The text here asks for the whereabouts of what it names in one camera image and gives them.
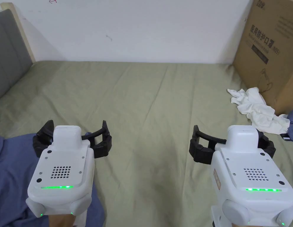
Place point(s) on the small black object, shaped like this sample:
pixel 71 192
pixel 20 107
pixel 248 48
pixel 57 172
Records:
pixel 285 137

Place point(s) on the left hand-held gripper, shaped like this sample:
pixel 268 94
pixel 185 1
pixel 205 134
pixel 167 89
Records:
pixel 63 163

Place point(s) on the crumpled white cloth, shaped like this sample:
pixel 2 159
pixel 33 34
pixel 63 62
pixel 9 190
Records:
pixel 257 108

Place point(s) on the large brown carton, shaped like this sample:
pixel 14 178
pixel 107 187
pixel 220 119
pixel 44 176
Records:
pixel 274 47

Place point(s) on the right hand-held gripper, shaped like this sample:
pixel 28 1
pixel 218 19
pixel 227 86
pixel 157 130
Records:
pixel 250 189

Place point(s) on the blue shirt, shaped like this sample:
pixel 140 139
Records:
pixel 11 170

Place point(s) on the grey padded headboard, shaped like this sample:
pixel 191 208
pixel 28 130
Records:
pixel 7 52

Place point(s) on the bed with pale green sheet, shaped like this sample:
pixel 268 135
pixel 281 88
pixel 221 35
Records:
pixel 146 106

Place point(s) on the person's left hand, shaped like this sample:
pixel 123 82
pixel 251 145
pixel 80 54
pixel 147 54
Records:
pixel 60 221

